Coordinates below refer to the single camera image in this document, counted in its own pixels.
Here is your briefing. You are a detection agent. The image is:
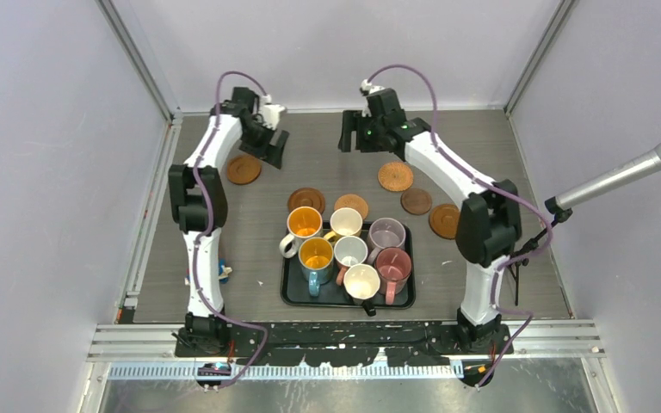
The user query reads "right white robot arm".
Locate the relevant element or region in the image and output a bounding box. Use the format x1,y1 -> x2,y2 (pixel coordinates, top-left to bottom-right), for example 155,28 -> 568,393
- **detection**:
338,85 -> 522,354

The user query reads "silver microphone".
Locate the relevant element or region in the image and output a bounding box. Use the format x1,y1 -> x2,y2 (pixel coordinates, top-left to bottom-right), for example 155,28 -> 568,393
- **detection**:
545,143 -> 661,214

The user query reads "woven rattan coaster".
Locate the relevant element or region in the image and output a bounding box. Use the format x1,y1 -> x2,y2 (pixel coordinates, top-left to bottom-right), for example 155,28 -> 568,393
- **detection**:
334,194 -> 370,219
377,162 -> 414,192

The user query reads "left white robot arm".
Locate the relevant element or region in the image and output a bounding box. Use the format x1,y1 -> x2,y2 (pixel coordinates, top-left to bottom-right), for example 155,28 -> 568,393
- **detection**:
168,87 -> 289,356

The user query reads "dark brown wooden coaster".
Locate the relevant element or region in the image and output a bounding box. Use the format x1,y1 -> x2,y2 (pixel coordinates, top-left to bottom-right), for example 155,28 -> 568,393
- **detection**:
400,188 -> 432,215

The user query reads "white mug black handle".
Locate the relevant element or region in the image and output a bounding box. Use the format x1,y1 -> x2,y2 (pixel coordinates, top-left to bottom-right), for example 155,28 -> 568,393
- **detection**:
343,263 -> 380,317

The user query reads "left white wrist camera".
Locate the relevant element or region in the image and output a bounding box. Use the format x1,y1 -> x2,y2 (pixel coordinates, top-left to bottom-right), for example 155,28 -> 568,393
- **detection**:
257,95 -> 287,130

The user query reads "lilac mug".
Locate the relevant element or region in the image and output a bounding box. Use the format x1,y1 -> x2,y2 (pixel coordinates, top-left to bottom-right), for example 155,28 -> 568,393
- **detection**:
366,218 -> 407,264

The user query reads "black serving tray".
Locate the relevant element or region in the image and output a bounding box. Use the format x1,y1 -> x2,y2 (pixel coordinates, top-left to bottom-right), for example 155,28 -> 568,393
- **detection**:
281,255 -> 417,317

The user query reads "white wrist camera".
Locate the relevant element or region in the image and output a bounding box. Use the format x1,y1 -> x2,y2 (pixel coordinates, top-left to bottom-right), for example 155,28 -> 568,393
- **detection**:
257,95 -> 287,130
359,79 -> 385,96

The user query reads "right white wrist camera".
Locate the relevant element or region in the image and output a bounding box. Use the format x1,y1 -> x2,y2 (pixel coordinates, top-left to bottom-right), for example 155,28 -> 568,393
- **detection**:
359,79 -> 385,96

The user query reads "cream mug yellow handle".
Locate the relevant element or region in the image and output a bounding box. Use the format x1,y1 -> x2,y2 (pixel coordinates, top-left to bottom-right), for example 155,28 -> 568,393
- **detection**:
324,207 -> 363,244

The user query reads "white mug pink handle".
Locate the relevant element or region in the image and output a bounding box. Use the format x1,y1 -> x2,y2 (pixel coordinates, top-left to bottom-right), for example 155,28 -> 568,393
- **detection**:
334,236 -> 368,286

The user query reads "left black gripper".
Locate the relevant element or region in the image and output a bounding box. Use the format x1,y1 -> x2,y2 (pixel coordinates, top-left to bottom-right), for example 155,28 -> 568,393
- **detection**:
240,118 -> 288,169

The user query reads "white mug orange inside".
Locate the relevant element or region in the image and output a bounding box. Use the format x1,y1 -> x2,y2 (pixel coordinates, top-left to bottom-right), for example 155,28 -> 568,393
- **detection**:
279,206 -> 323,259

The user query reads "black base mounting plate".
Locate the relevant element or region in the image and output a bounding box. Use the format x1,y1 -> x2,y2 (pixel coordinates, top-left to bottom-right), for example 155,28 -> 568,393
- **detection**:
173,321 -> 512,367

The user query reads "blue mug orange inside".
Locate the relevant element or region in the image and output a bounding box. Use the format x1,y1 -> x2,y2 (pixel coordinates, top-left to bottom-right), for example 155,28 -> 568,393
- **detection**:
298,237 -> 334,297

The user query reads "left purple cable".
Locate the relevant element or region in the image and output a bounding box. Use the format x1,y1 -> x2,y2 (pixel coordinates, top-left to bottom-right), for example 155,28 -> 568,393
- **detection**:
190,71 -> 270,391

